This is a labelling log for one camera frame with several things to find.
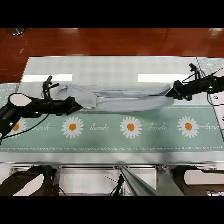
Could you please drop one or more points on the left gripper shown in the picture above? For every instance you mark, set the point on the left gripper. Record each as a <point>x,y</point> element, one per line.
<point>68,105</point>

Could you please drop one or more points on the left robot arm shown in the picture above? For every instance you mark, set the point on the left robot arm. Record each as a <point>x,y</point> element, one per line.
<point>25,106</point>

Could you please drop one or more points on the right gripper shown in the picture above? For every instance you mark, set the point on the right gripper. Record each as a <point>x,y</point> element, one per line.
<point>180,90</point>

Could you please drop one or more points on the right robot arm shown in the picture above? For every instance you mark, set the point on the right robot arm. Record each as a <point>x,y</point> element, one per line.
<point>210,83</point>

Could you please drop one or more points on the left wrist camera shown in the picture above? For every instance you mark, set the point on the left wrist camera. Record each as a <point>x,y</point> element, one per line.
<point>48,86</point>

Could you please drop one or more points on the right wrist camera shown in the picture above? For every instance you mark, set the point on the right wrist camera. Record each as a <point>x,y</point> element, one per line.
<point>195,70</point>

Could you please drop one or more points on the silver frame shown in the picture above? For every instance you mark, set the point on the silver frame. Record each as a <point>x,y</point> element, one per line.
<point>140,180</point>

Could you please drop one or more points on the pale blue shirt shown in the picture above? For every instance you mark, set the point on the pale blue shirt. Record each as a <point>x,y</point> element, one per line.
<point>126,100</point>

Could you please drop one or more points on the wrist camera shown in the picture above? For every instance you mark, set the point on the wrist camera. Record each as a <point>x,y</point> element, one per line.
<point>48,86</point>
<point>195,70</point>

